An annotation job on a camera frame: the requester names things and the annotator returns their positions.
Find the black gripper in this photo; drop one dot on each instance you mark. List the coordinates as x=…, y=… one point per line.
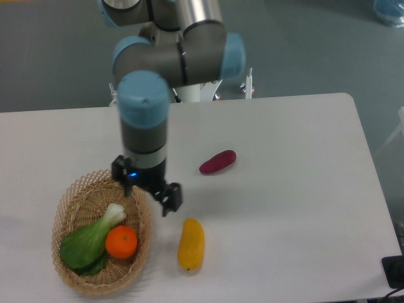
x=151, y=180

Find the orange fruit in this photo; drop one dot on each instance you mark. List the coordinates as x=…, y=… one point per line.
x=121, y=242

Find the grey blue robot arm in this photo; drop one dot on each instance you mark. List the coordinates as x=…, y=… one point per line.
x=182, y=43

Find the woven wicker basket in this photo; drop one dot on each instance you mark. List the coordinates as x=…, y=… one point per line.
x=85, y=201

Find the yellow mango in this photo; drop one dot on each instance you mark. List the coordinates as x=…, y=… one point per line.
x=191, y=248

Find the purple sweet potato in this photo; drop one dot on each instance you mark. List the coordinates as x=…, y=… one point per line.
x=218, y=162

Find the green bok choy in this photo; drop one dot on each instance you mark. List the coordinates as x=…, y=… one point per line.
x=83, y=251

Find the black device at table edge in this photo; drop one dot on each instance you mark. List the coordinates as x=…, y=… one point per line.
x=393, y=270

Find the blue plastic bag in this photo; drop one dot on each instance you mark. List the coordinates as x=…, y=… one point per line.
x=389, y=11

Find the white frame at right edge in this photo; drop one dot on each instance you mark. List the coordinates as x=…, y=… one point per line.
x=398, y=130

